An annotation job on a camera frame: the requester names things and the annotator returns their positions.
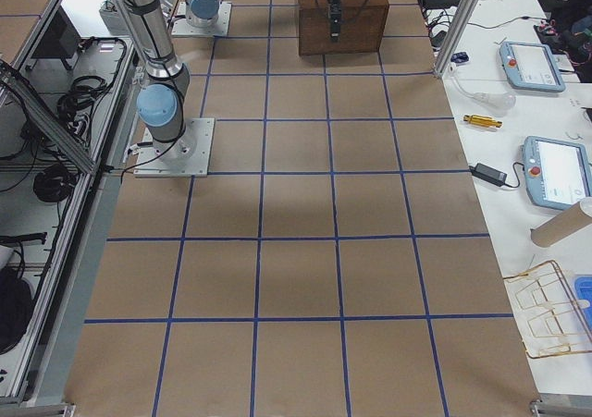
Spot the dark wooden cabinet box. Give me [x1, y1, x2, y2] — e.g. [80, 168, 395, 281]
[297, 0, 389, 56]

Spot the blue small device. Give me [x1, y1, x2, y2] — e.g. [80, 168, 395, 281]
[450, 52, 470, 65]

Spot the clear light bulb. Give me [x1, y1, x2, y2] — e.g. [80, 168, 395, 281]
[448, 65, 516, 112]

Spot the gold metal cylinder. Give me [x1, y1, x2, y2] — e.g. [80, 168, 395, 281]
[463, 115, 502, 129]

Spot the upper teach pendant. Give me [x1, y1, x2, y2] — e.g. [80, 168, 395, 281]
[499, 41, 565, 93]

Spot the teach pendant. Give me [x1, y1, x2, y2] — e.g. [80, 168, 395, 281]
[499, 41, 565, 93]
[522, 136, 591, 210]

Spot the black power adapter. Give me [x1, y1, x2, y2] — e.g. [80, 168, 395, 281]
[469, 163, 507, 187]

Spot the lower teach pendant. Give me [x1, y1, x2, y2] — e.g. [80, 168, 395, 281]
[522, 136, 591, 210]

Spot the cardboard tube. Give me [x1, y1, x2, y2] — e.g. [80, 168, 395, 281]
[530, 197, 591, 248]

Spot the blue plastic box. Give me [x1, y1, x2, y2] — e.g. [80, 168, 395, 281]
[574, 276, 592, 327]

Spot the aluminium frame post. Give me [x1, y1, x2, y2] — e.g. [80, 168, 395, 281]
[434, 0, 479, 78]

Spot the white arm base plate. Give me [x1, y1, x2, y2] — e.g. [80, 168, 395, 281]
[132, 117, 216, 178]
[171, 1, 231, 37]

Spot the gold wire rack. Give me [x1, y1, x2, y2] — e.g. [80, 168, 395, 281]
[503, 260, 591, 360]

